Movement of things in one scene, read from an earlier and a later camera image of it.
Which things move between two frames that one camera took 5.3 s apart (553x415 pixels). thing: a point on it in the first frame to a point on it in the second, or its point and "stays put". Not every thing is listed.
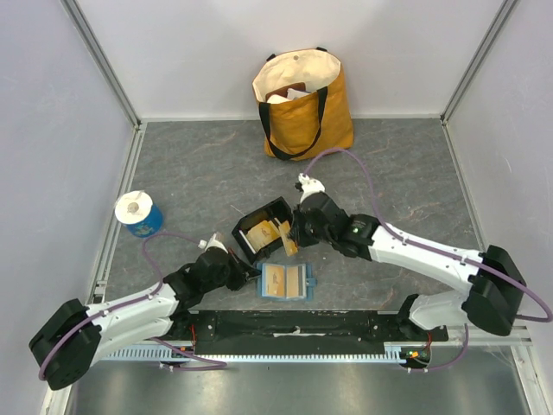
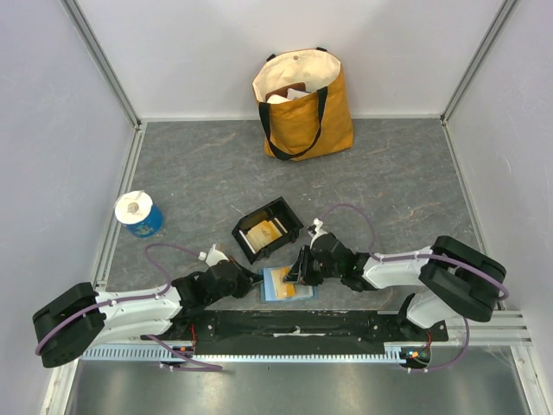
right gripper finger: x=298 y=223 to x=297 y=272
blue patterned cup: x=149 y=227 stays put
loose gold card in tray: x=263 y=233 stays put
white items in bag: x=292 y=94 stays put
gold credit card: x=290 y=245 to x=283 y=289
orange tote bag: x=308 y=125 stays put
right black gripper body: x=300 y=226 to x=303 y=266
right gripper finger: x=307 y=239 to x=310 y=278
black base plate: x=302 y=331 stays put
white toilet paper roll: x=134 y=207 stays put
